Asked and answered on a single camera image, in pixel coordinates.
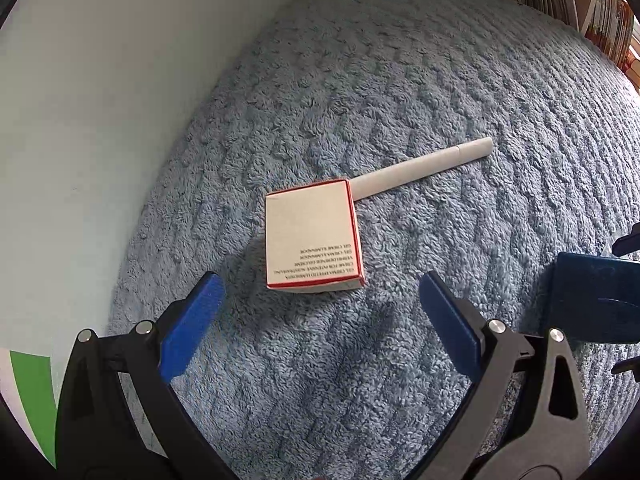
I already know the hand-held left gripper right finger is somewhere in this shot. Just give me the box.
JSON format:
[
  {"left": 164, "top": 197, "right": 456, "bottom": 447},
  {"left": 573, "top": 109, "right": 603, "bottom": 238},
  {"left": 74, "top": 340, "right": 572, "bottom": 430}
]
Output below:
[{"left": 410, "top": 271, "right": 593, "bottom": 480}]

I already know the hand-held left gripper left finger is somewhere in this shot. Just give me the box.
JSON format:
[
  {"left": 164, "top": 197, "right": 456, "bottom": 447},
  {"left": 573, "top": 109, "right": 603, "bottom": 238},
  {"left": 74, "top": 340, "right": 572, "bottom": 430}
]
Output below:
[{"left": 54, "top": 271, "right": 226, "bottom": 480}]

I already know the dark blue box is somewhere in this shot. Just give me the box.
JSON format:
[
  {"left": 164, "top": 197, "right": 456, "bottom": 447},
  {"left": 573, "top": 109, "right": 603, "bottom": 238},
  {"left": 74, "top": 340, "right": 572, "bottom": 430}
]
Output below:
[{"left": 546, "top": 251, "right": 640, "bottom": 345}]

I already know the white box with red edges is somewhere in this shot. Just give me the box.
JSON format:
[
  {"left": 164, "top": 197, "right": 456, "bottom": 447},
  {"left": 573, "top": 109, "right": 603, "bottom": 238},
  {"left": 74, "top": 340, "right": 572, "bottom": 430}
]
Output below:
[{"left": 264, "top": 178, "right": 366, "bottom": 292}]

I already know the white paper tube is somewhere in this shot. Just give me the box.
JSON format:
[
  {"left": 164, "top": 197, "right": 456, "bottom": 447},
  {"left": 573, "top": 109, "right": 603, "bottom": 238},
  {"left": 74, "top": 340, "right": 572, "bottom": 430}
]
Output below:
[{"left": 350, "top": 136, "right": 495, "bottom": 202}]

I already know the row of colourful books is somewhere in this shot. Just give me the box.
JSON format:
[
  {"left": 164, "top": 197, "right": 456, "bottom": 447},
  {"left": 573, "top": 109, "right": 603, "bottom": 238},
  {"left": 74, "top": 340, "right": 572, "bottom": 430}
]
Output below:
[{"left": 582, "top": 0, "right": 636, "bottom": 61}]

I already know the blue fleece blanket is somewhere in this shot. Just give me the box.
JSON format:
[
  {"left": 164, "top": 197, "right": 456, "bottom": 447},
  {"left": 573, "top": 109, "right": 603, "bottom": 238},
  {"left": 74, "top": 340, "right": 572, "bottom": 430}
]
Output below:
[{"left": 107, "top": 0, "right": 640, "bottom": 480}]

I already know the green striped wall poster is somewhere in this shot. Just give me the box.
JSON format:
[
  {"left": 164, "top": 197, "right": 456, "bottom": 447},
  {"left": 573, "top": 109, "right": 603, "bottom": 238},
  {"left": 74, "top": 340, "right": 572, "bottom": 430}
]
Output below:
[{"left": 0, "top": 347, "right": 58, "bottom": 468}]

